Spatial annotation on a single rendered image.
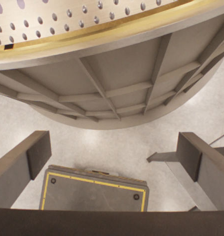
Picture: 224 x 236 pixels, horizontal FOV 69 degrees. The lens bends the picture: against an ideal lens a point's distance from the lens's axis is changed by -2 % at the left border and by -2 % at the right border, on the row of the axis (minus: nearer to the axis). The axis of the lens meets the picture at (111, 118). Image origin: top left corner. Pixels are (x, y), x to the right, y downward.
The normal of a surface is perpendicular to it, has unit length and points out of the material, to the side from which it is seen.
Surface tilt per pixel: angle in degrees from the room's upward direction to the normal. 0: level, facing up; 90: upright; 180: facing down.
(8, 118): 0
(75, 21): 43
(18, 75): 90
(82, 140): 0
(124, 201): 0
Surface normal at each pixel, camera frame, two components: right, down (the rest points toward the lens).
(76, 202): -0.13, -0.13
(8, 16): -0.05, 0.58
